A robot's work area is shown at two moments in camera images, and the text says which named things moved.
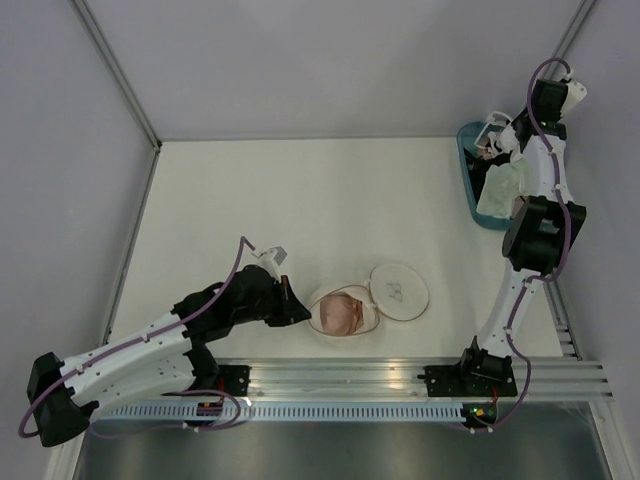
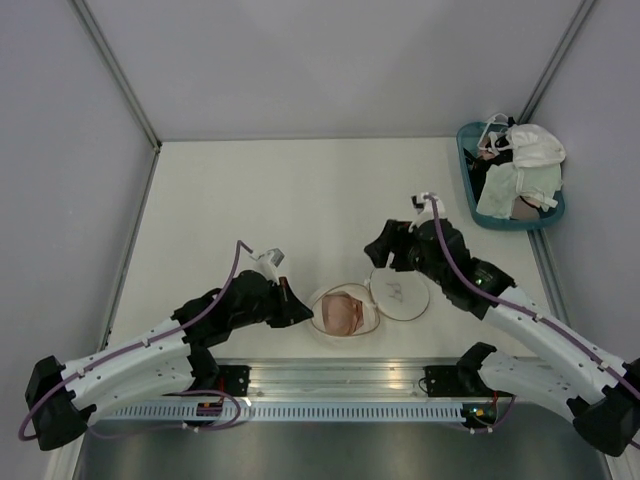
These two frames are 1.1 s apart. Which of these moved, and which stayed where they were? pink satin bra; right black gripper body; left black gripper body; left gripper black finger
Moved: right black gripper body
Stayed: pink satin bra; left black gripper body; left gripper black finger
